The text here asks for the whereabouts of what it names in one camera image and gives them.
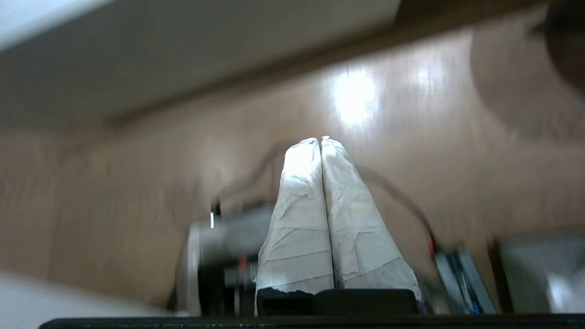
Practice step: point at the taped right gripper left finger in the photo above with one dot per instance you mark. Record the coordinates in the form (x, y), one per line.
(299, 237)

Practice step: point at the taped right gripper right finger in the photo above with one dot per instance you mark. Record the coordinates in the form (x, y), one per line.
(361, 242)

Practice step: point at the white glossy drawer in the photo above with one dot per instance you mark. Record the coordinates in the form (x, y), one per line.
(183, 55)

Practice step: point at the black silver robot base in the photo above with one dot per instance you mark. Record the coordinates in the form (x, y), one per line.
(228, 237)

